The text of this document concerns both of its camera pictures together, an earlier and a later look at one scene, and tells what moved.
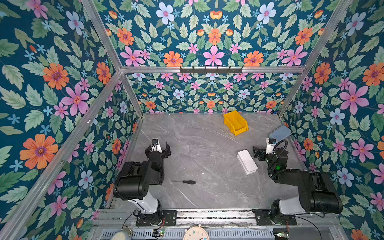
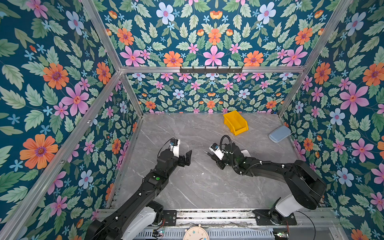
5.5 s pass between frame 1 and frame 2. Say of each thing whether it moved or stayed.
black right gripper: moved
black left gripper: moved
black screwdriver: moved
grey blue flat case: stayed
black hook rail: stayed
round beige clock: stayed
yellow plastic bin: stayed
